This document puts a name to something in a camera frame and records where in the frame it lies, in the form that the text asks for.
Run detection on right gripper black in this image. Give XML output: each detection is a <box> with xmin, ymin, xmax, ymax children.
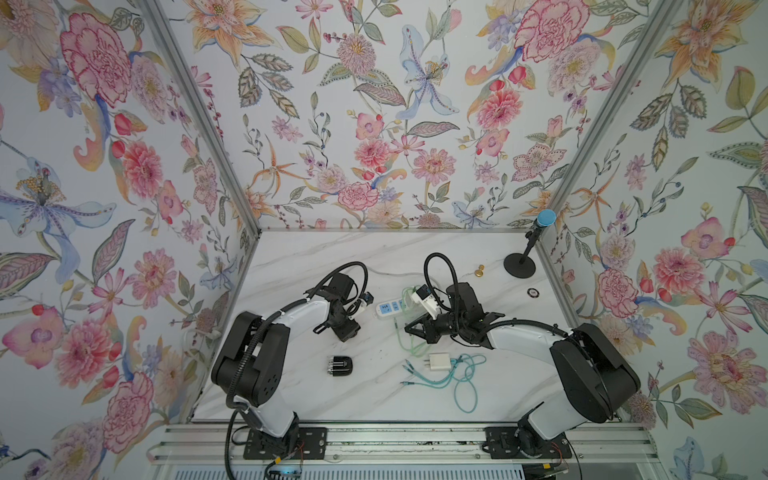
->
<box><xmin>405</xmin><ymin>309</ymin><xmax>468</xmax><ymax>345</ymax></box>

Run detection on white charger teal cable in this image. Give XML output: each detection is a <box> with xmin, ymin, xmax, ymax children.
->
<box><xmin>400</xmin><ymin>352</ymin><xmax>488</xmax><ymax>414</ymax></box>

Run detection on white power strip blue sockets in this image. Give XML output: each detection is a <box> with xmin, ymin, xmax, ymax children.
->
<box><xmin>375</xmin><ymin>299</ymin><xmax>407</xmax><ymax>319</ymax></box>

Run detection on white charger light green cable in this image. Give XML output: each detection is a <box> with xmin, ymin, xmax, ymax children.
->
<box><xmin>392</xmin><ymin>286</ymin><xmax>433</xmax><ymax>360</ymax></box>

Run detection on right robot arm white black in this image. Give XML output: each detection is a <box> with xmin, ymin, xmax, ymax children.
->
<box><xmin>404</xmin><ymin>252</ymin><xmax>640</xmax><ymax>441</ymax></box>

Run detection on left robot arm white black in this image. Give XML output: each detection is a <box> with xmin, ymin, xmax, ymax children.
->
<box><xmin>210</xmin><ymin>261</ymin><xmax>373</xmax><ymax>442</ymax></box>

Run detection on blue microphone on black stand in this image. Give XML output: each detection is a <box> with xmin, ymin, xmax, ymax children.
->
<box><xmin>503</xmin><ymin>209</ymin><xmax>557</xmax><ymax>279</ymax></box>

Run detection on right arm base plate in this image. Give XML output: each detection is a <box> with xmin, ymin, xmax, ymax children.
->
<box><xmin>481</xmin><ymin>425</ymin><xmax>573</xmax><ymax>461</ymax></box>

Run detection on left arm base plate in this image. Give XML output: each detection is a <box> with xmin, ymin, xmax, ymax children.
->
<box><xmin>243</xmin><ymin>427</ymin><xmax>328</xmax><ymax>460</ymax></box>

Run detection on aluminium rail front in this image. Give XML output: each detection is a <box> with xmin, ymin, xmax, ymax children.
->
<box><xmin>147</xmin><ymin>422</ymin><xmax>659</xmax><ymax>467</ymax></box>

